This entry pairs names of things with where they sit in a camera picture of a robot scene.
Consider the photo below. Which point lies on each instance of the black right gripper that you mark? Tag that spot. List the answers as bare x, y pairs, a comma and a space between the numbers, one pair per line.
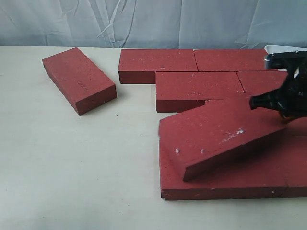
291, 99

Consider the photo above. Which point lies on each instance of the light blue backdrop cloth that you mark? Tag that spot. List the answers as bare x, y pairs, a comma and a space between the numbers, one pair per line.
194, 24

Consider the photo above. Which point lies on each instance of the white plastic tray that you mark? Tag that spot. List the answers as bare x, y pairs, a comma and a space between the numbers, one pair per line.
273, 49

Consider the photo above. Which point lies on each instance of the red brick with white marks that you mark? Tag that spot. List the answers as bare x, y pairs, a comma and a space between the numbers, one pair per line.
203, 138

